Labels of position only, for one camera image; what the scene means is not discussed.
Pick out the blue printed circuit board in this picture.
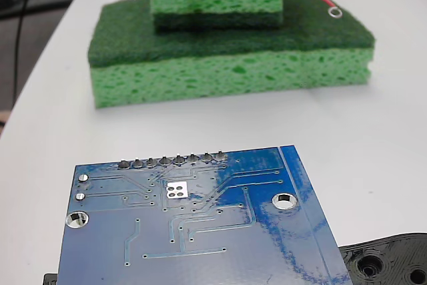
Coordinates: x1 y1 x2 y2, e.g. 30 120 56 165
57 144 354 285

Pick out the thin black cable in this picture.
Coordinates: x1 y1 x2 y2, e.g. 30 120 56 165
13 0 41 101

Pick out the black plastic holder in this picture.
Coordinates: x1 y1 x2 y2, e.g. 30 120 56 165
43 231 427 285

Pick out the large green sponge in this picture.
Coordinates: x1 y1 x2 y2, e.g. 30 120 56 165
87 0 375 109

